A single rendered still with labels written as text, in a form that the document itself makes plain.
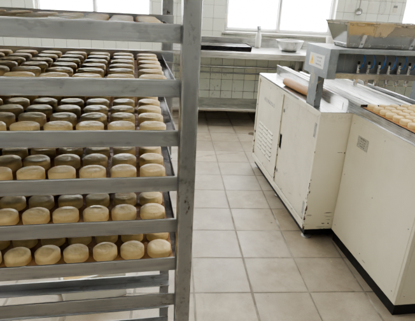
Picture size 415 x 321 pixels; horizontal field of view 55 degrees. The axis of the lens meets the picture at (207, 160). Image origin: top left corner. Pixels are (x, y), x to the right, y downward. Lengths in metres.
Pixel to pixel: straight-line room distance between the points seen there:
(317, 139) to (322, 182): 0.28
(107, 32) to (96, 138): 0.18
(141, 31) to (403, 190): 1.57
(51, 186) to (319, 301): 1.69
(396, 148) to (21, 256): 1.66
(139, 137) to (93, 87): 0.11
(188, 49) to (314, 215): 2.02
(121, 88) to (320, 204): 2.00
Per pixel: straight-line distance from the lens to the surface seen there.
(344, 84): 3.15
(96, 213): 0.83
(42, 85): 0.71
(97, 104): 0.93
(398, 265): 2.11
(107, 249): 0.88
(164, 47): 1.11
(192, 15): 0.66
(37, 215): 0.85
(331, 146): 2.42
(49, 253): 0.89
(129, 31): 0.68
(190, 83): 0.67
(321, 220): 2.61
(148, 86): 0.69
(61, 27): 0.69
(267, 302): 2.13
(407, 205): 2.01
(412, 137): 1.98
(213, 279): 2.22
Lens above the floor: 1.37
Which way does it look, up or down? 22 degrees down
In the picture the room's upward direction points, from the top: 3 degrees clockwise
